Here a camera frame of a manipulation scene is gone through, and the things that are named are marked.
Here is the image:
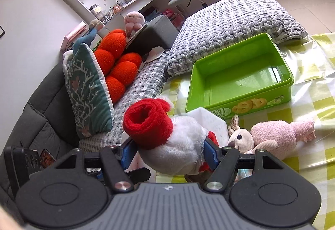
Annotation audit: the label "red white santa plush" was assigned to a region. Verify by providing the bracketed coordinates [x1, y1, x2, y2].
[123, 97, 218, 175]

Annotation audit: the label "pink bunny plush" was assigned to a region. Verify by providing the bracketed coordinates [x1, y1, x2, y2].
[228, 115, 316, 160]

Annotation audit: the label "white foam sheet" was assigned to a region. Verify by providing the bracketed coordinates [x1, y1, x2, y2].
[186, 107, 229, 147]

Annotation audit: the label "green tree pattern pillow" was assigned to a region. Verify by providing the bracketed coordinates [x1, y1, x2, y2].
[62, 43, 113, 139]

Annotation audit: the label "orange segmented plush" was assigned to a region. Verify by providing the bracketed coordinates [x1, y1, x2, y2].
[94, 29, 142, 104]

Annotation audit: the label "green plastic box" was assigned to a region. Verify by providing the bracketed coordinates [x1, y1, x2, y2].
[185, 34, 294, 119]

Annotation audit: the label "white paper scrap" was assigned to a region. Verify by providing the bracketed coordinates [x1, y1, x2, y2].
[144, 46, 165, 63]

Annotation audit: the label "pink box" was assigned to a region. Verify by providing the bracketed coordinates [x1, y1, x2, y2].
[60, 21, 89, 52]

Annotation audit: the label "blue plush doll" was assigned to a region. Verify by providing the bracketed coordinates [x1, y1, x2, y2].
[72, 19, 103, 54]

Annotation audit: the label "pink octopus plush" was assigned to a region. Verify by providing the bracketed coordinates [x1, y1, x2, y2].
[124, 11, 145, 37]

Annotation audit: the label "red storage basket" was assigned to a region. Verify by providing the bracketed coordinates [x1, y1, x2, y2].
[163, 9, 184, 31]

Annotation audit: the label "green yellow checkered sheet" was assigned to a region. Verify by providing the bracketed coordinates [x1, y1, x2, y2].
[162, 33, 334, 229]

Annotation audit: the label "grey patterned quilt cushion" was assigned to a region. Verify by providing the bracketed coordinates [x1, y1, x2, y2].
[166, 0, 308, 76]

